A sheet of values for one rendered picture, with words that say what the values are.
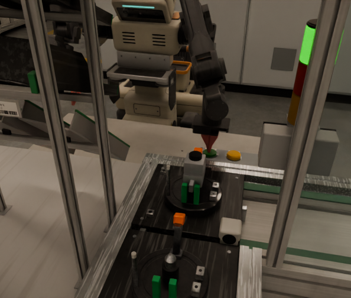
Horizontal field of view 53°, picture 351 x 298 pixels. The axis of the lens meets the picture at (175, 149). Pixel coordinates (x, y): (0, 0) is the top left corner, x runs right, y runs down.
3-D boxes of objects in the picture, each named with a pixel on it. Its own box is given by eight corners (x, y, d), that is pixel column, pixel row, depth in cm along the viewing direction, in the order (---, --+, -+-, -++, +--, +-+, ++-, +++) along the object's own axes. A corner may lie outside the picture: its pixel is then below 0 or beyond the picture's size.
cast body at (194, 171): (187, 169, 86) (188, 145, 82) (205, 172, 85) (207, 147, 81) (181, 191, 79) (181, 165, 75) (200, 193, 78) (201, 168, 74)
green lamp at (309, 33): (297, 55, 54) (304, 22, 52) (331, 57, 53) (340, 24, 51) (300, 65, 50) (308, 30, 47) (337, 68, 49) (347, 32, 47)
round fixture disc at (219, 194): (171, 176, 93) (171, 169, 91) (224, 183, 90) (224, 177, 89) (158, 211, 81) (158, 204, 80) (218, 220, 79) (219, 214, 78)
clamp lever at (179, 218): (172, 248, 68) (175, 211, 67) (182, 250, 68) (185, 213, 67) (168, 257, 65) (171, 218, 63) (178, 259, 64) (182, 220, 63)
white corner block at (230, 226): (220, 229, 79) (221, 216, 77) (240, 232, 78) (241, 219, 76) (217, 244, 75) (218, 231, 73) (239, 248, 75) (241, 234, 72)
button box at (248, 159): (198, 162, 110) (200, 145, 107) (266, 171, 107) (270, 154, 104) (195, 175, 105) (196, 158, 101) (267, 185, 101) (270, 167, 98)
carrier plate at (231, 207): (157, 169, 99) (157, 162, 97) (243, 180, 95) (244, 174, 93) (131, 229, 79) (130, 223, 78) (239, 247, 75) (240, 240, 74)
